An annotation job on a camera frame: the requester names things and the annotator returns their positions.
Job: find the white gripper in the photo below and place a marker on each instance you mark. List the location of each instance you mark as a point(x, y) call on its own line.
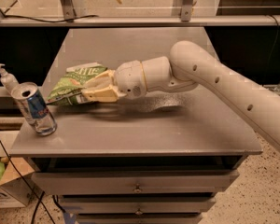
point(129, 78)

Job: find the green jalapeno chip bag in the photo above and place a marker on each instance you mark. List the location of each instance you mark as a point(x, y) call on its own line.
point(68, 89)

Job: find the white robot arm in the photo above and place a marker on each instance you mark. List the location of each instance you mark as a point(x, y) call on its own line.
point(187, 67)

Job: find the redbull can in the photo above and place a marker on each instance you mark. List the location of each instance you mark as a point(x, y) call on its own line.
point(34, 108)

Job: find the grey drawer cabinet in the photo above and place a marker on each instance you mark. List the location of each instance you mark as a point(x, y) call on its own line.
point(186, 131)

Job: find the clear pump dispenser bottle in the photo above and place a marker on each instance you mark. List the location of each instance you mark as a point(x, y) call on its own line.
point(8, 80)

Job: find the top grey drawer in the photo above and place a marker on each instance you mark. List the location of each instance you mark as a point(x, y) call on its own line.
point(126, 182)

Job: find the grey drawer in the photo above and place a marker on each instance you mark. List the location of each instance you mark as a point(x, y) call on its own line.
point(137, 203)
point(140, 219)
point(126, 182)

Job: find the middle grey drawer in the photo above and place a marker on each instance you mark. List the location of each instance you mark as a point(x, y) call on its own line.
point(137, 203)

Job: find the bottom grey drawer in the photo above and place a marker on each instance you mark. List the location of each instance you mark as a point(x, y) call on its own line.
point(140, 219)

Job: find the cardboard box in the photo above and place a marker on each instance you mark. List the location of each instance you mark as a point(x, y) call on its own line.
point(16, 185)

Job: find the left metal bracket post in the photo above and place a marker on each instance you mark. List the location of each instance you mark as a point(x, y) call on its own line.
point(73, 9)

